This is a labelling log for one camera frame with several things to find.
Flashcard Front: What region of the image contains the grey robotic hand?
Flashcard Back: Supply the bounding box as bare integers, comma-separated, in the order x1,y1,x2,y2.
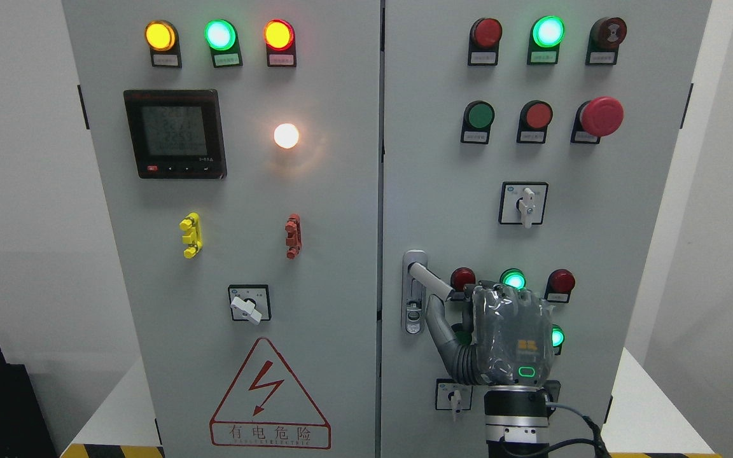
426,281,554,389

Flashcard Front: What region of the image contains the green lit indicator lower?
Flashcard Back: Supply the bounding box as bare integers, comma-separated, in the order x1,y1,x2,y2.
552,324,566,356

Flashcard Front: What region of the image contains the green lit indicator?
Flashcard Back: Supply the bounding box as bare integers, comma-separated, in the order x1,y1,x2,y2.
498,268,527,290
552,324,566,356
527,15,565,65

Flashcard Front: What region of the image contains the dark red buzzer indicator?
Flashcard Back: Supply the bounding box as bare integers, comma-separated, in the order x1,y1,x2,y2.
585,17,627,66

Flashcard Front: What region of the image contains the black rotary selector switch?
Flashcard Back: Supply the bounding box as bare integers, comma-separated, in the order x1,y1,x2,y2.
543,380,561,403

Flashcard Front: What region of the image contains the green push button upper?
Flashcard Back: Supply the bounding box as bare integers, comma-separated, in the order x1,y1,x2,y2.
460,101,495,144

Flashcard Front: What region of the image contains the green push button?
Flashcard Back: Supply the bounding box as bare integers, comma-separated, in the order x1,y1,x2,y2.
451,324,472,345
460,101,495,144

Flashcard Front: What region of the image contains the grey cabinet door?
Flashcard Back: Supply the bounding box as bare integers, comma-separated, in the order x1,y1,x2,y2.
63,1,381,457
380,1,711,457

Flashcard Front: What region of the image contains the grey right cabinet door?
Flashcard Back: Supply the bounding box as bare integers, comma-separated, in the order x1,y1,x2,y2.
380,1,711,457

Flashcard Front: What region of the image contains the yellow indicator light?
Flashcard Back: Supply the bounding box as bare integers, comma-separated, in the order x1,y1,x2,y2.
144,20,181,69

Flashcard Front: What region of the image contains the green lit indicator middle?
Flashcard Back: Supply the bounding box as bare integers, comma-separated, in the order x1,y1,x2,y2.
498,268,527,290

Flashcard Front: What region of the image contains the black box with antenna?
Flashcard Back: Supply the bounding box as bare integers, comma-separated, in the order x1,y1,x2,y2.
0,346,58,457

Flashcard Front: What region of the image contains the green push button lower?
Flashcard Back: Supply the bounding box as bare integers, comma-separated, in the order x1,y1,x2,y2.
451,324,472,345

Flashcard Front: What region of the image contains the white selector switch upper right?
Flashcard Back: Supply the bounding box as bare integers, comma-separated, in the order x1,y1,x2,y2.
498,181,548,228

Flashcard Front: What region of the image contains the dark red indicator top right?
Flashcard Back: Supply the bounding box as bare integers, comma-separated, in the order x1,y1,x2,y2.
466,17,503,66

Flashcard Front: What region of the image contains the red lit indicator light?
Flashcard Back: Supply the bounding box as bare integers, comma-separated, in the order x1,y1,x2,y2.
263,18,297,67

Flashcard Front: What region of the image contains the red push button upper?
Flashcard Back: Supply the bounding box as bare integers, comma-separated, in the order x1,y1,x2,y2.
517,101,553,143

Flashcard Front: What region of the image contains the green lit indicator top right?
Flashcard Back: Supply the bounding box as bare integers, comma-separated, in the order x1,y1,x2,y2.
527,15,565,65

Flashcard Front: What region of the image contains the red triangle warning sticker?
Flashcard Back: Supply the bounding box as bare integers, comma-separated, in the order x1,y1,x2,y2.
209,337,332,450

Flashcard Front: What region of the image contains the grey left cabinet door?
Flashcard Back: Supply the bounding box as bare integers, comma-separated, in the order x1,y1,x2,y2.
63,1,381,457

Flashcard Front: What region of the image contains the white selector switch lower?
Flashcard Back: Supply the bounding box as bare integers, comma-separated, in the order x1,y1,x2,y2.
435,378,473,422

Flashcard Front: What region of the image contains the black digital power meter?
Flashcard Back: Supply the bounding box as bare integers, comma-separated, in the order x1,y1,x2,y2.
124,89,227,179

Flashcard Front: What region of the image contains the silver door handle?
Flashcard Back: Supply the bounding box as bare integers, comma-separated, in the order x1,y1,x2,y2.
401,249,454,335

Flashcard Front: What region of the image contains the green indicator light top left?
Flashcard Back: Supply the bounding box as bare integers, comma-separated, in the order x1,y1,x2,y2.
204,18,242,69

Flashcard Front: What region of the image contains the yellow terminal clip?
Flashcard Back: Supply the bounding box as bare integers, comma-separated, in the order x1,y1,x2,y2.
179,212,203,259

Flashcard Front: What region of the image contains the white lit indicator light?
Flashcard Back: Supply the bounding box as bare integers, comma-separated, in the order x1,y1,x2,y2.
273,123,300,149

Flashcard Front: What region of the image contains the dark red indicator middle left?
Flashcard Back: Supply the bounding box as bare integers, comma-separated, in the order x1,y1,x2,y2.
450,267,477,293

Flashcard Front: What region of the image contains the left door white selector switch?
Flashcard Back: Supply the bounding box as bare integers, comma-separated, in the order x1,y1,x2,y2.
227,284,272,325

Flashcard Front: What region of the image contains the red emergency stop button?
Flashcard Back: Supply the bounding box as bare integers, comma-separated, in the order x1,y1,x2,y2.
570,96,624,144

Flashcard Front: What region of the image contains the red terminal clip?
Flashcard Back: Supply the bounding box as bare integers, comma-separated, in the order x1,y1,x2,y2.
284,212,302,259

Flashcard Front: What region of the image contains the dark red indicator middle right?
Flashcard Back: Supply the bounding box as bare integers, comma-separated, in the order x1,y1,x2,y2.
544,268,576,303

